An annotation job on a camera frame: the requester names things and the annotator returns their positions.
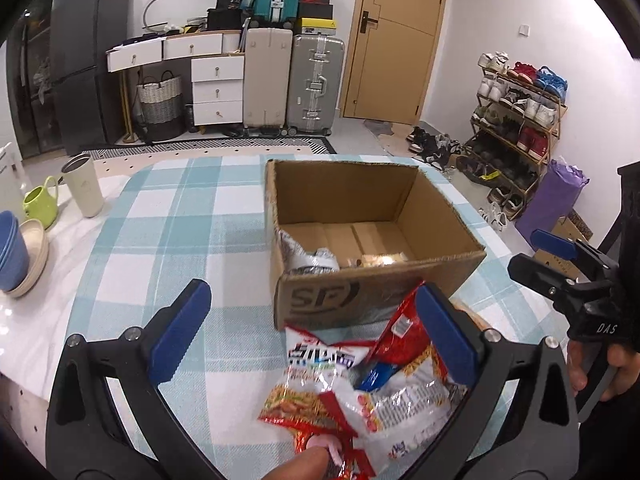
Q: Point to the beige bowl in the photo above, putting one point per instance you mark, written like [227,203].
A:
[37,255]

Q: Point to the oval mirror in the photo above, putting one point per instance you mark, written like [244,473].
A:
[150,5]

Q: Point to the yellow black shoe box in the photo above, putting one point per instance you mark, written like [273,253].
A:
[316,26]

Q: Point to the brown cardboard box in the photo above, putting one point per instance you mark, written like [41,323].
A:
[320,305]

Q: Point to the red chip packet blue lettering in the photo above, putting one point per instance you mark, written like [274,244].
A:
[320,355]

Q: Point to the person's right hand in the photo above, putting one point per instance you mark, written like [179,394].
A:
[625,370]

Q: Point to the wooden shoe rack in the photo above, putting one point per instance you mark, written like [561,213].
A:
[555,125]

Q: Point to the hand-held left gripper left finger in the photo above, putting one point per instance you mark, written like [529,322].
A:
[180,330]

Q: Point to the green mug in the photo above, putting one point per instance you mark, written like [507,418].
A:
[40,205]

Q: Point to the silver suitcase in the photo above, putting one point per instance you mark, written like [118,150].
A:
[315,85]

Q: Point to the rows of shelved shoes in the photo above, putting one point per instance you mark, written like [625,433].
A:
[520,105]

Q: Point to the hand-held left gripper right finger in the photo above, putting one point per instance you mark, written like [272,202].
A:
[445,330]

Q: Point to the brown sausage stick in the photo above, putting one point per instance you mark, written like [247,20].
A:
[300,465]

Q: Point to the person's right forearm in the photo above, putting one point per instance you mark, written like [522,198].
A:
[615,440]

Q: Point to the printed brown cardboard carton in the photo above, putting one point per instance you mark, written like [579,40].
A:
[580,227]

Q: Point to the black white patterned rug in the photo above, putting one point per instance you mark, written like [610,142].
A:
[200,146]

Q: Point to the cream tumbler cup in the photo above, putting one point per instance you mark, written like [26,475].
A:
[85,185]

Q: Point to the grey white woven basket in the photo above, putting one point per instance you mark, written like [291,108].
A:
[160,105]

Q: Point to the white red stick snack packet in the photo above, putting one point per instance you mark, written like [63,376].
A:
[400,410]

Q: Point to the silver foil snack packet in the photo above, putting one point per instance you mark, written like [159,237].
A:
[305,257]

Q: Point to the purple bag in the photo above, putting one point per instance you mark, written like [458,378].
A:
[547,205]

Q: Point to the blue bowl stack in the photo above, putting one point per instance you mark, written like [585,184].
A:
[12,255]

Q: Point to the plain black shoe box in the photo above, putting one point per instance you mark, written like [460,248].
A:
[315,11]

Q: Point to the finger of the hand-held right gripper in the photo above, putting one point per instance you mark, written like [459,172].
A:
[552,242]
[530,270]

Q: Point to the small beige snack packet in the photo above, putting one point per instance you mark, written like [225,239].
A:
[382,260]

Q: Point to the white drawer desk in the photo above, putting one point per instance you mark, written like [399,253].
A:
[217,90]

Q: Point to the blue cookie packet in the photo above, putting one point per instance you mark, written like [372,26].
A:
[375,376]

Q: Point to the pile of loose shoes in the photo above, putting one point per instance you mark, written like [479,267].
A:
[430,145]

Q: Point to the beige suitcase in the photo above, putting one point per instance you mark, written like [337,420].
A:
[267,80]

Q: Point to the black storage box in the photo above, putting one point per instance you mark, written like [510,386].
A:
[225,19]

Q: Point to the black refrigerator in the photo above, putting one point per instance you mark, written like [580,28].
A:
[90,60]

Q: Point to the dark glass cabinet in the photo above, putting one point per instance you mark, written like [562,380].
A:
[30,85]

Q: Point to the wooden door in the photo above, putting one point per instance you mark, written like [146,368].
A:
[395,40]

